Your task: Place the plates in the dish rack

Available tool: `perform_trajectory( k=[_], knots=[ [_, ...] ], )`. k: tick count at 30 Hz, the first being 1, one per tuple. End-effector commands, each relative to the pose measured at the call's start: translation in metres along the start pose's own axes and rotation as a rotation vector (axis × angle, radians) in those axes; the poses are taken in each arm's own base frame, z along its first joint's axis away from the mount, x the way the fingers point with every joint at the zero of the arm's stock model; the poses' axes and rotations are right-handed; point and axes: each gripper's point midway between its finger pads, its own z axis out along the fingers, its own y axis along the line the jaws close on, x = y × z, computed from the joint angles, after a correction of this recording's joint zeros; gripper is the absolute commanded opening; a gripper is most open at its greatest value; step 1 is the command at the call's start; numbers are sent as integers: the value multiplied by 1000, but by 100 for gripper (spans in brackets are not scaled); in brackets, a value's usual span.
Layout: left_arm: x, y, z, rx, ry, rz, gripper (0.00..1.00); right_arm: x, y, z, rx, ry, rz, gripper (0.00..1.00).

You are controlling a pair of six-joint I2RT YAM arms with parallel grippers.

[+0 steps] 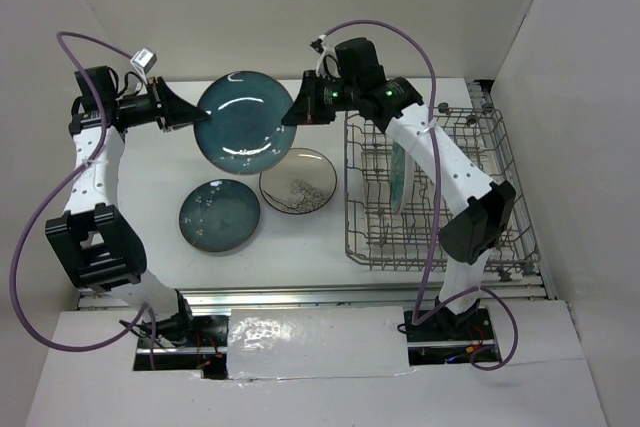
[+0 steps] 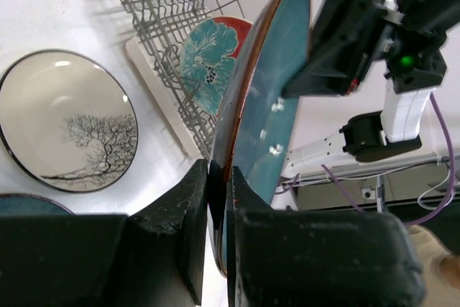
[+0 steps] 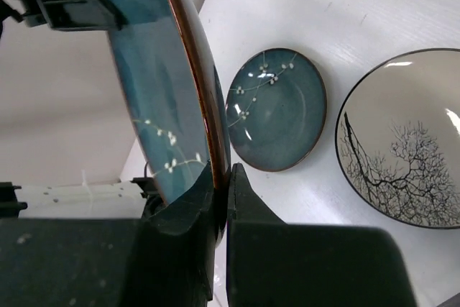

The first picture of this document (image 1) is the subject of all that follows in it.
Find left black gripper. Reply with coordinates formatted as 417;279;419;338
113;76;210;132

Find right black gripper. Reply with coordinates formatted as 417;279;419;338
282;69;359;126

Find dark teal plate top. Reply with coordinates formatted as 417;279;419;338
194;71;297;175

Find dark teal plate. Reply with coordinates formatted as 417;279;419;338
194;71;297;175
178;179;261;253

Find red teal floral plate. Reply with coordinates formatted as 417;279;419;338
389;142;415;215

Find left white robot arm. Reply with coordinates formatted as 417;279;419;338
45;66;209;347

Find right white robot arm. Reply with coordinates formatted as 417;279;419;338
282;36;516;339

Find patterned plate under stack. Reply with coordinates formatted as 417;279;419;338
259;148;337;215

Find dark teal plate left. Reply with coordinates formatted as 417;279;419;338
178;179;261;253

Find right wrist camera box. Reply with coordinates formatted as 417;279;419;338
310;34;339;79

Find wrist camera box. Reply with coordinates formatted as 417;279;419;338
310;34;339;79
130;47;157;80

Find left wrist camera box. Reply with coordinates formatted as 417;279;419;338
130;47;157;80

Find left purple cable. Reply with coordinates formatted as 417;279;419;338
9;31;161;371

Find grey wire dish rack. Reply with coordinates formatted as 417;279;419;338
344;107;539;283

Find aluminium mounting rail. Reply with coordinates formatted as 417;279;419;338
77;79;556;373

